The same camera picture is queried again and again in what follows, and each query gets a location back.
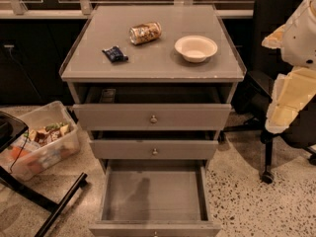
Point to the clear plastic storage bin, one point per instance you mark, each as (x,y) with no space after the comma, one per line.
(24,168)

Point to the grey middle drawer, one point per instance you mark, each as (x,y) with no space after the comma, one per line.
(173,145)

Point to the grey bottom drawer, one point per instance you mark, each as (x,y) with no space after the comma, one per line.
(155,198)

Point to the snack packages in bin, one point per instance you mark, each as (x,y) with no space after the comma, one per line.
(35,139)

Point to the grey drawer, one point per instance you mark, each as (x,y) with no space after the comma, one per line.
(173,145)
(155,198)
(153,108)

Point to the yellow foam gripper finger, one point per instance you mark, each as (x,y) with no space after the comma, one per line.
(274,40)
(291,93)

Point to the grey drawer cabinet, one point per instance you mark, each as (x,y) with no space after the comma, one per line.
(155,63)

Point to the black office chair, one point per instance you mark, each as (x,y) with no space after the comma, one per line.
(254,95)

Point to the dark item in top drawer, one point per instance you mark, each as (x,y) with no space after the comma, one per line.
(108,96)

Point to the white paper bowl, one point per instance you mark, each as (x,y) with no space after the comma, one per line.
(195,49)

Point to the grey top drawer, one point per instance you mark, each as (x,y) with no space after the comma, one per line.
(153,108)

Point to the blue rxbar wrapper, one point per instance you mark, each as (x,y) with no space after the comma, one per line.
(114,54)

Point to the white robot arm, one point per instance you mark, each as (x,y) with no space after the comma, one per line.
(296,40)

